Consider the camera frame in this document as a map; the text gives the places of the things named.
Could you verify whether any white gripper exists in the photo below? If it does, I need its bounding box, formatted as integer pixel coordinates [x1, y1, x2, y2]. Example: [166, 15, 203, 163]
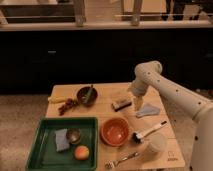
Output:
[128, 79, 147, 111]

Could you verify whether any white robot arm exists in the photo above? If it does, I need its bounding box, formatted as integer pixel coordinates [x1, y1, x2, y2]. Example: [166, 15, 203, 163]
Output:
[129, 61, 213, 171]

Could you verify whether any red bowl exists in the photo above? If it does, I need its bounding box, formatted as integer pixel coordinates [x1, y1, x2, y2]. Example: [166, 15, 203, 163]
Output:
[100, 117, 129, 147]

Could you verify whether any green utensil in bowl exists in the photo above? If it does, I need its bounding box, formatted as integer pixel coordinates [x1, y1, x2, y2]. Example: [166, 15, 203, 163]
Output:
[84, 84, 93, 101]

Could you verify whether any dark brown bowl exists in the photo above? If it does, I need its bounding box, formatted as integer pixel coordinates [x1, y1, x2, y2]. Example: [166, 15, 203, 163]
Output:
[77, 86, 98, 107]

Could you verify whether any small metal bowl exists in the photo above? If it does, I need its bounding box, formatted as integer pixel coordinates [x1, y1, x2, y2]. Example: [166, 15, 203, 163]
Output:
[66, 129, 81, 144]

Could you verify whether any blue grey cloth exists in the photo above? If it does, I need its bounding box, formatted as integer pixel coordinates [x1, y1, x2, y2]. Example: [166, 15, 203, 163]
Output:
[136, 103, 160, 118]

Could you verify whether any bunch of dark grapes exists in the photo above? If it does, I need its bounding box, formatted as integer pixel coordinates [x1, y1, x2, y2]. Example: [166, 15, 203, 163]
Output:
[58, 98, 79, 116]

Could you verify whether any silver fork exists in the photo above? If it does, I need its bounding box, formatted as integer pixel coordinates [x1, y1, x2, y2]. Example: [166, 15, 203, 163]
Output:
[105, 152, 139, 170]

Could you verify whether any orange peach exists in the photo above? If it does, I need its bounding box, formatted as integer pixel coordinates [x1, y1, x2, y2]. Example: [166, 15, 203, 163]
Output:
[74, 145, 90, 160]

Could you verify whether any blue sponge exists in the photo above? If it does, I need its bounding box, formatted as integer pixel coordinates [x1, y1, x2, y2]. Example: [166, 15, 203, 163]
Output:
[55, 129, 70, 152]

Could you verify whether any green plastic tray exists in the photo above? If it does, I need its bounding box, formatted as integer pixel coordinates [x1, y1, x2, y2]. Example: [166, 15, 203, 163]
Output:
[26, 117, 98, 171]

